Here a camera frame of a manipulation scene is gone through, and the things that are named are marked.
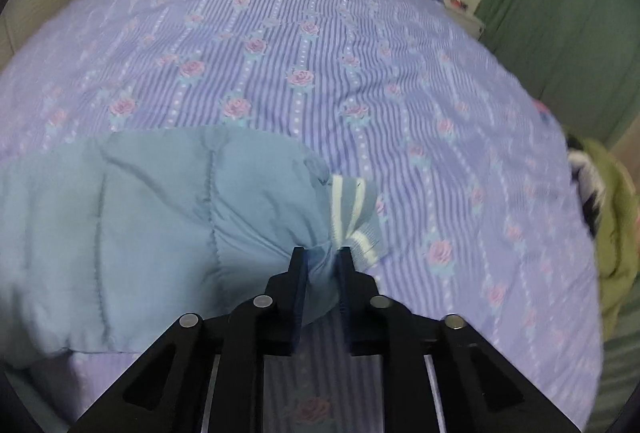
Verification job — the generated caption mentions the light blue padded pants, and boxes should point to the light blue padded pants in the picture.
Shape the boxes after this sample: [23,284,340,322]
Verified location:
[1,125,386,368]

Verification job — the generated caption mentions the olive green garment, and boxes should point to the olive green garment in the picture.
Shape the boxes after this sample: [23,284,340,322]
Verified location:
[565,133,639,339]

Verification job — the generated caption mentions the purple floral striped bedspread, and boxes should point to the purple floral striped bedspread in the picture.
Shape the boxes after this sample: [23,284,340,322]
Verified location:
[1,0,602,432]

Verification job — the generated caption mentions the white nightstand with items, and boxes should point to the white nightstand with items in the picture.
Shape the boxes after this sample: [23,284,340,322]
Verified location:
[436,0,486,40]

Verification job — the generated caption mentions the green curtain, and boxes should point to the green curtain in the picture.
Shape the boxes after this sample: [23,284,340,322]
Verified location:
[476,0,639,146]

